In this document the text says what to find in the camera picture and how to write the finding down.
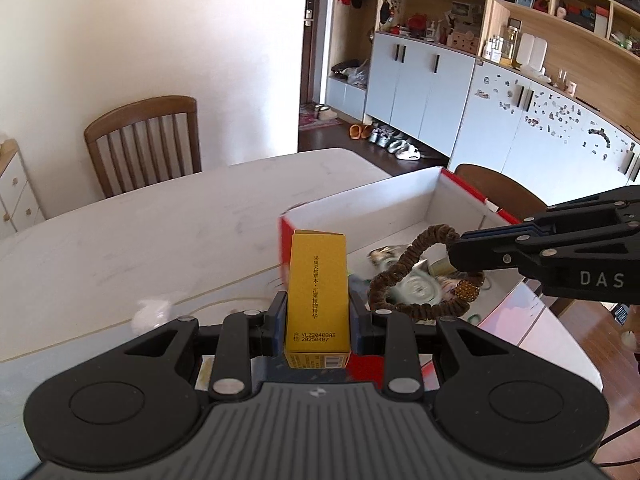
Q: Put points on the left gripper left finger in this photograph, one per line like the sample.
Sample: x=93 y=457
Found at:
x=239 y=339

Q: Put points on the right human hand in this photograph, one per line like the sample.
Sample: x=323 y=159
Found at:
x=630 y=340

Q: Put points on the yellow small carton box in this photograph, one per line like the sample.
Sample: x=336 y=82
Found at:
x=317 y=321

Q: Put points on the white crystal plastic bag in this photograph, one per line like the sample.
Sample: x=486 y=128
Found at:
x=151 y=314

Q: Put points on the silver foil snack bag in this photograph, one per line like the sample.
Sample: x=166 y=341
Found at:
x=384 y=257

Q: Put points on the wooden dining chair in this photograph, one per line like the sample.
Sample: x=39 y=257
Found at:
x=145 y=142

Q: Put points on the white wooden sideboard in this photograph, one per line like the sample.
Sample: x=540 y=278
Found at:
x=19 y=207

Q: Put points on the red shoe box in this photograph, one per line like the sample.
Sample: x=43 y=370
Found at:
x=391 y=212

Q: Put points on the grey gear correction tape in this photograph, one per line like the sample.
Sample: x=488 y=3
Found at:
x=416 y=288

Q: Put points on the white cabinet wall unit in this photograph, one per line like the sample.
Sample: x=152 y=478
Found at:
x=544 y=91

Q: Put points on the dark brown door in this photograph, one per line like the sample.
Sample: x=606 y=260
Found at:
x=308 y=53

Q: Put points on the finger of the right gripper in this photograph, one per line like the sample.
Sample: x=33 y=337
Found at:
x=510 y=233
x=500 y=257

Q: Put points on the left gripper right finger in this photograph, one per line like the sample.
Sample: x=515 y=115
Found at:
x=384 y=351

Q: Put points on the pink bunny plush keychain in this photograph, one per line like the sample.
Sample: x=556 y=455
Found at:
x=467 y=289

